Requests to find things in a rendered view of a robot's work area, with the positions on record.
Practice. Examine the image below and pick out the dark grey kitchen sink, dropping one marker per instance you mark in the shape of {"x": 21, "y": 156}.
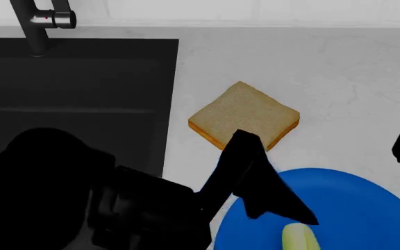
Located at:
{"x": 75, "y": 99}

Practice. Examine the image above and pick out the square bread slice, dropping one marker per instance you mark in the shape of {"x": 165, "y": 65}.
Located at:
{"x": 245, "y": 112}

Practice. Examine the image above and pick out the dark grey kitchen faucet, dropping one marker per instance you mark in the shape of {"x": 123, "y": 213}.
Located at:
{"x": 40, "y": 23}

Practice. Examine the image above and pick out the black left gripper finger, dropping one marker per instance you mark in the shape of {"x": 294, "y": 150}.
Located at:
{"x": 269, "y": 192}
{"x": 226, "y": 166}

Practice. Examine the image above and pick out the pale green celery stalk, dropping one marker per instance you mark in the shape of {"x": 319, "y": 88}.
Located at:
{"x": 299, "y": 238}

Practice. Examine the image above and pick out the blue round plate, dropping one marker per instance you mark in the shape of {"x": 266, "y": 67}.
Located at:
{"x": 352, "y": 208}

